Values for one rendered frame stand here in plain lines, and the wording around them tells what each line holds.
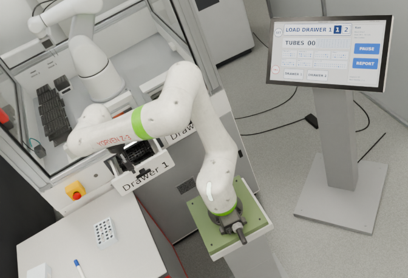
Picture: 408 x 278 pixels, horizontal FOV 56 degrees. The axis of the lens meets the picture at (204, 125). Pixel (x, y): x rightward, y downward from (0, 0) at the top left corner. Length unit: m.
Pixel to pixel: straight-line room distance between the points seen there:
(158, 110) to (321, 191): 1.59
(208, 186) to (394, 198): 1.41
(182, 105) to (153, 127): 0.11
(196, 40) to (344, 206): 1.35
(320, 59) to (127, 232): 1.15
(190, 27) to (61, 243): 1.16
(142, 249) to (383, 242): 1.33
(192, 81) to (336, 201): 1.50
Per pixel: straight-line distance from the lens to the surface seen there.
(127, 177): 1.81
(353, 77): 1.76
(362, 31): 1.76
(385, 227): 2.46
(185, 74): 1.25
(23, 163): 1.87
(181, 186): 2.21
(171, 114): 1.14
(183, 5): 1.69
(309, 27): 1.82
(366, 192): 2.53
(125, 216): 1.88
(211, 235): 1.61
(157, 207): 2.26
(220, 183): 1.43
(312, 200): 2.51
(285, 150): 2.84
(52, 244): 2.03
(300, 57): 1.82
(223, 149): 1.50
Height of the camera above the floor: 2.12
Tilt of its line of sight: 41 degrees down
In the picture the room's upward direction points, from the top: 24 degrees counter-clockwise
